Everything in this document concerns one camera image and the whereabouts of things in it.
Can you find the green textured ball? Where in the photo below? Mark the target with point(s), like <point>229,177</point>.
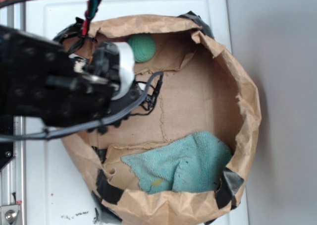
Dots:
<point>143,47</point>

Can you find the teal terry cloth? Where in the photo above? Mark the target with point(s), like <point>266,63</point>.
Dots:
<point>192,164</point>

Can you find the brown paper bag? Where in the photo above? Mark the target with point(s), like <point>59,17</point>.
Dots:
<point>204,89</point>

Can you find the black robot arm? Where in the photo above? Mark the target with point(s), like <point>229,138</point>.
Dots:
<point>39,79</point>

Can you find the white plastic tray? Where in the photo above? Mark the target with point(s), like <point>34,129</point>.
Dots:
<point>56,193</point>

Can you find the black mounting bracket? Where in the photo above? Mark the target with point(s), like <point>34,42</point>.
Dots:
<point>6,148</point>

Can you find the white camera housing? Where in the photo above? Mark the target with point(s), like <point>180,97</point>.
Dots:
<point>126,69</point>

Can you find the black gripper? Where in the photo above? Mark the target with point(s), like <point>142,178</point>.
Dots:
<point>104,69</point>

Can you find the silver corner bracket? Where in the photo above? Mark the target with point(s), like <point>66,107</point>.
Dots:
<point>9,214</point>

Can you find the aluminium frame rail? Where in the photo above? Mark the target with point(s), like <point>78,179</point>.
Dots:
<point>12,176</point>

